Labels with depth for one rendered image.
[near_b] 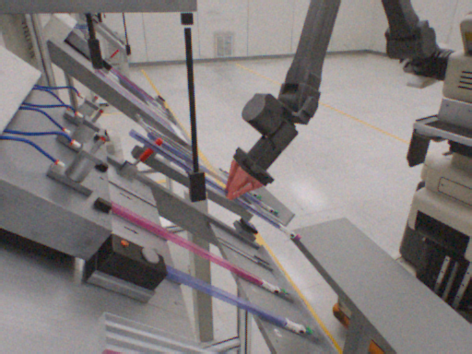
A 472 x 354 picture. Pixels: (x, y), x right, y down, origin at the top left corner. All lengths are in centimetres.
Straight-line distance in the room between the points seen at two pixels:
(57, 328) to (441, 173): 108
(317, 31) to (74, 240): 59
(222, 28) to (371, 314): 792
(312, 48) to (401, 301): 73
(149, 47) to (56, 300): 793
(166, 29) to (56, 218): 792
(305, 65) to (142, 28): 750
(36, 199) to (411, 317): 94
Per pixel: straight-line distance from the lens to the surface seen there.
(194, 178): 46
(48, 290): 38
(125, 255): 40
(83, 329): 37
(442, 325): 110
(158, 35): 822
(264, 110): 65
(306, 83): 73
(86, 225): 39
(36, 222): 39
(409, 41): 108
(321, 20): 78
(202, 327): 145
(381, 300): 109
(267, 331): 64
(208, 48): 849
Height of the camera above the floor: 135
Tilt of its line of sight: 28 degrees down
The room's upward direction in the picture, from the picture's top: straight up
